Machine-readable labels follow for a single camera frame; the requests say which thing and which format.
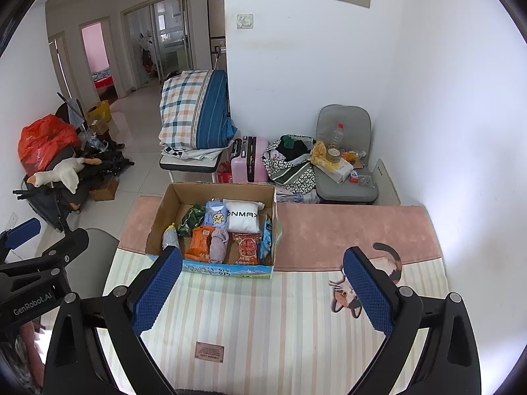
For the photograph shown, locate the clear plastic bottle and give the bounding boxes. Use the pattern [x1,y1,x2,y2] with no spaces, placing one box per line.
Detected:
[327,122,346,151]

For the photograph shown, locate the yellow silver snack packet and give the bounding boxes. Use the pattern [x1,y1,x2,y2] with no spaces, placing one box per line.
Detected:
[161,223,180,251]

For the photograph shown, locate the orange snack packet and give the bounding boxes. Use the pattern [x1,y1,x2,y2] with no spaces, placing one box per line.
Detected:
[184,225,217,262]

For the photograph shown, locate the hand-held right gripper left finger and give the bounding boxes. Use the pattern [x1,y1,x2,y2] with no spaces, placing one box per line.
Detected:
[45,246,184,395]

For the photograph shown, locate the grey cushioned chair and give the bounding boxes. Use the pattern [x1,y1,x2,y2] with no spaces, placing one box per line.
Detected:
[315,105,379,205]

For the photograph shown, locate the pink suitcase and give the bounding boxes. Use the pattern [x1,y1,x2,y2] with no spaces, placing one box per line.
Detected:
[231,136,270,184]

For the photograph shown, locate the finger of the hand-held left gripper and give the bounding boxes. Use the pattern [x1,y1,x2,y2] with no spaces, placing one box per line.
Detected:
[0,218,42,251]
[0,228,90,274]

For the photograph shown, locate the yellow plastic bag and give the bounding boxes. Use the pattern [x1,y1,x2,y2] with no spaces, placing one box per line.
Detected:
[310,141,330,169]

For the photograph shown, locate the purple cloth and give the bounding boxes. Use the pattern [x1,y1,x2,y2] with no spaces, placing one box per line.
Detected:
[208,228,230,265]

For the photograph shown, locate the black folded stroller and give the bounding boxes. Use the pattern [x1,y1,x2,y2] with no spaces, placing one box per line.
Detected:
[12,148,136,231]

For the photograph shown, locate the white goose plush toy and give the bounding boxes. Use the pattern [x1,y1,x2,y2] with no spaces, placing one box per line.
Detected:
[27,157,103,195]

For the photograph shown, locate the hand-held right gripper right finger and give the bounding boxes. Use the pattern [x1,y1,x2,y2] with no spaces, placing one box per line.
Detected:
[343,246,482,395]

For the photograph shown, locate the brown cardboard box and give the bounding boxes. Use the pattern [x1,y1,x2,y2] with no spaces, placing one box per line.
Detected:
[88,177,120,202]

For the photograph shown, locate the white tissue box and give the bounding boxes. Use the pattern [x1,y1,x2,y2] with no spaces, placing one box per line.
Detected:
[319,158,355,184]

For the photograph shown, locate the white plastic bag packet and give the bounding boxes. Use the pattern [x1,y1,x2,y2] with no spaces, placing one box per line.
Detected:
[223,199,265,234]

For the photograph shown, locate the green snack packet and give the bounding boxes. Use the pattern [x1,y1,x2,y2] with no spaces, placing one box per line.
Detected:
[177,205,207,237]

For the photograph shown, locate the red plastic bag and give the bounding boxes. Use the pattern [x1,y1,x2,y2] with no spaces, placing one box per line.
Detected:
[17,115,81,175]

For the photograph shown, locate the person's left forearm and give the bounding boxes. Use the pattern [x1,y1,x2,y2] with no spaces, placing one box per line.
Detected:
[18,321,45,385]

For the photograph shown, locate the blue tissue packet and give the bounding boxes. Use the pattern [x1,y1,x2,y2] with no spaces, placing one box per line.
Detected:
[205,200,228,230]

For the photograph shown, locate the white board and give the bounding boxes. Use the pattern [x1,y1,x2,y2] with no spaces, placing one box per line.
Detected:
[373,158,402,206]

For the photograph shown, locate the plaid folded bedding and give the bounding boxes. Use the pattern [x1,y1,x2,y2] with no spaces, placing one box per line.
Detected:
[158,69,238,151]

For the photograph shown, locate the printed cardboard box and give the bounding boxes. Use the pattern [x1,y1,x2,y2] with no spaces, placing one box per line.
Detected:
[145,182,284,280]

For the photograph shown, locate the light blue long packet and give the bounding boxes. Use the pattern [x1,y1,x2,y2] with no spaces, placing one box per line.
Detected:
[259,214,274,261]

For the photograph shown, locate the patterned black white bag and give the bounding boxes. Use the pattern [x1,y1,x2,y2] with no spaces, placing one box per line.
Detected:
[263,134,318,194]

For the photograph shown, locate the red snack packet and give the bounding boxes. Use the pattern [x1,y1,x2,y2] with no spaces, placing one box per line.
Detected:
[231,233,263,266]

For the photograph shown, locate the yellow box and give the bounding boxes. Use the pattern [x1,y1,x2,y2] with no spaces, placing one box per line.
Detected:
[86,99,112,124]

